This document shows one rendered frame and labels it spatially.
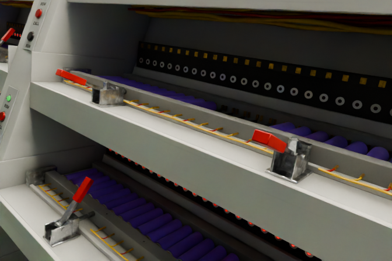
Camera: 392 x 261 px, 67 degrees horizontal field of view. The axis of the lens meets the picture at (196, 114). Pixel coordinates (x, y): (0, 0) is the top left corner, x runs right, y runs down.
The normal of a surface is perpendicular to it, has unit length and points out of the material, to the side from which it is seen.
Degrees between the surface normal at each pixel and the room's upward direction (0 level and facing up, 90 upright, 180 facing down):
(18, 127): 90
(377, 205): 17
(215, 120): 107
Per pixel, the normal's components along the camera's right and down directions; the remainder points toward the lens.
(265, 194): -0.62, 0.07
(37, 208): 0.14, -0.97
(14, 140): 0.77, 0.24
